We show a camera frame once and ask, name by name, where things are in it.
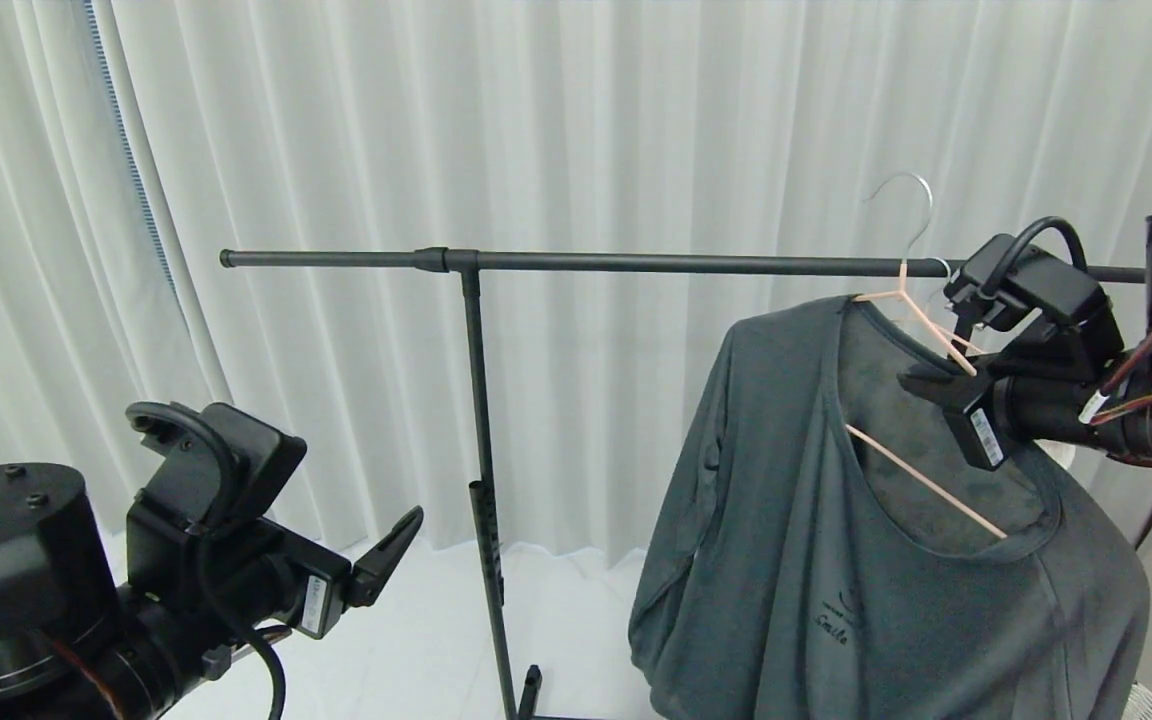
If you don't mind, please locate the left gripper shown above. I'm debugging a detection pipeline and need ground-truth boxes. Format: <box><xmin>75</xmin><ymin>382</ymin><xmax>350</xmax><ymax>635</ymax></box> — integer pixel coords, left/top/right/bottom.
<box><xmin>121</xmin><ymin>505</ymin><xmax>425</xmax><ymax>666</ymax></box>

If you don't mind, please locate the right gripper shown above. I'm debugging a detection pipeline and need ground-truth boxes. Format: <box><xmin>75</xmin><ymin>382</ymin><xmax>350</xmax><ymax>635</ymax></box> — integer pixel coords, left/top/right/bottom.
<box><xmin>941</xmin><ymin>375</ymin><xmax>1129</xmax><ymax>473</ymax></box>

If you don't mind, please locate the pink clothes hanger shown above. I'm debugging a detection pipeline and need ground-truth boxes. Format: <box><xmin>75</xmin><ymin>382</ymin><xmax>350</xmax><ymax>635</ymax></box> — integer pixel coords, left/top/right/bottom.
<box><xmin>844</xmin><ymin>172</ymin><xmax>1009</xmax><ymax>541</ymax></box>
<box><xmin>926</xmin><ymin>258</ymin><xmax>989</xmax><ymax>358</ymax></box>

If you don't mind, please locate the dark grey garment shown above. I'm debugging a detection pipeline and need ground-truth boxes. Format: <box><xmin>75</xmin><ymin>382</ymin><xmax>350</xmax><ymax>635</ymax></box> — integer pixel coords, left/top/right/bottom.
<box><xmin>628</xmin><ymin>295</ymin><xmax>1152</xmax><ymax>720</ymax></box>

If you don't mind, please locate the black clothes rack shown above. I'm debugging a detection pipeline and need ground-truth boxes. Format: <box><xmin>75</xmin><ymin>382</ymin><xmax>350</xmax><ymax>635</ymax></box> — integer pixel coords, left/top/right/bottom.
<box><xmin>219</xmin><ymin>247</ymin><xmax>1147</xmax><ymax>720</ymax></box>

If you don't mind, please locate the white curtain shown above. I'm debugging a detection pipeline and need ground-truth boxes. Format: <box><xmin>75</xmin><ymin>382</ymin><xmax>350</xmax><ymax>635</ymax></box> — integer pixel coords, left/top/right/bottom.
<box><xmin>0</xmin><ymin>0</ymin><xmax>1152</xmax><ymax>571</ymax></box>

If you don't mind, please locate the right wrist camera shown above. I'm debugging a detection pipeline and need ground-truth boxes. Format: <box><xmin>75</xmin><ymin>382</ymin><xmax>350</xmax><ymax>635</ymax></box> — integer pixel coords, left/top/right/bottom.
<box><xmin>943</xmin><ymin>233</ymin><xmax>1127</xmax><ymax>381</ymax></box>

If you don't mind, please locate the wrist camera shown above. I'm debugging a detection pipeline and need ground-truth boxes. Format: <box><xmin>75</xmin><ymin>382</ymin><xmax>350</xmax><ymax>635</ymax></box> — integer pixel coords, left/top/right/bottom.
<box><xmin>943</xmin><ymin>233</ymin><xmax>1127</xmax><ymax>381</ymax></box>
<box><xmin>124</xmin><ymin>402</ymin><xmax>309</xmax><ymax>601</ymax></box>

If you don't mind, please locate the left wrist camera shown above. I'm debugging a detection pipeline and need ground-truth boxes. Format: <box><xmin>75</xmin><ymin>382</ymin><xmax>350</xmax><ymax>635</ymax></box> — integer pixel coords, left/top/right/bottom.
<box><xmin>124</xmin><ymin>402</ymin><xmax>309</xmax><ymax>601</ymax></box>

